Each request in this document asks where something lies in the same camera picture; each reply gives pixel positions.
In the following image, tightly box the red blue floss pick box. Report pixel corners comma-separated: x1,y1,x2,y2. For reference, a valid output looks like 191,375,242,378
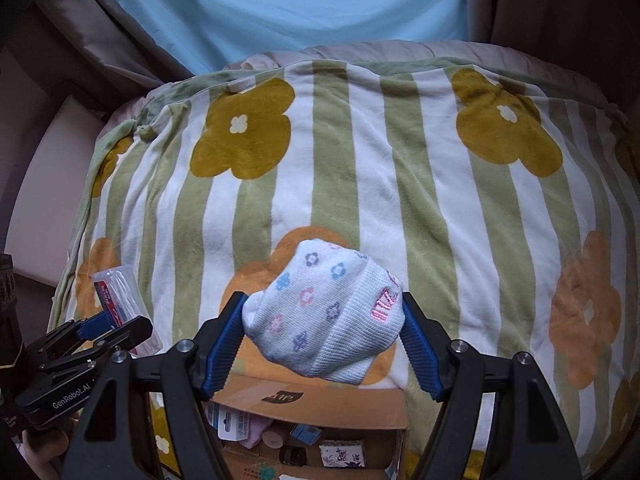
92,264,152,330

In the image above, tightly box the white blue carton box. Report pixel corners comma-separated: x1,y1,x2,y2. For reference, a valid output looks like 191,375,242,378
205,402,250,442

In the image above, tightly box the pink fluffy towel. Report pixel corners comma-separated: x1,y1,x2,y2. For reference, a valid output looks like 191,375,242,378
240,414,273,448

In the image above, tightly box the small black jar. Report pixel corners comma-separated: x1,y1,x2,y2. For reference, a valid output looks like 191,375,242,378
279,445,308,467

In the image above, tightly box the white printed tissue pack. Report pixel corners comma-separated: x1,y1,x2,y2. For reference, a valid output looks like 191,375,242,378
319,440,366,468

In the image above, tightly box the white floral sock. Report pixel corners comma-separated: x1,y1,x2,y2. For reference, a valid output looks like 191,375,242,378
242,238,405,386

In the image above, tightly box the person's left hand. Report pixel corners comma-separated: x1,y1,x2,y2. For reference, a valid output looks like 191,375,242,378
20,412,81,479

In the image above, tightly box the open cardboard box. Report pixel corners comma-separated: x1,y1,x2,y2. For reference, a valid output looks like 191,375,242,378
213,374,408,479

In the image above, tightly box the small beige round jar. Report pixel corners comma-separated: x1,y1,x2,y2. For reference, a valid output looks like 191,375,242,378
262,428,286,450

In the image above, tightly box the cream padded headboard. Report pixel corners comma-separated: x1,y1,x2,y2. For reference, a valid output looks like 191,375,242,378
4,96,102,286

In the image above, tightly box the small dark blue box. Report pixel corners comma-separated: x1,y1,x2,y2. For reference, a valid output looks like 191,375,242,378
290,424,323,446

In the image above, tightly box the floral striped fleece blanket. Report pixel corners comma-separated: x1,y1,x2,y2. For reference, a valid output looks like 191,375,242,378
50,58,639,476

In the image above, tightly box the brown curtain left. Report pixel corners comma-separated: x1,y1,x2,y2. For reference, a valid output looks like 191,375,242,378
35,0,192,98

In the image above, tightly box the brown curtain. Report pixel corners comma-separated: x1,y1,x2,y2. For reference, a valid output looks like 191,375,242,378
35,0,192,98
466,0,639,110

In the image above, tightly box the beige quilt under blanket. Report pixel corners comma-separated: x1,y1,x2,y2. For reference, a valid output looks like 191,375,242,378
104,39,616,131

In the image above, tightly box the brown curtain right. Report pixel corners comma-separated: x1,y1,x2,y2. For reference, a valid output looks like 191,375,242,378
466,0,639,110

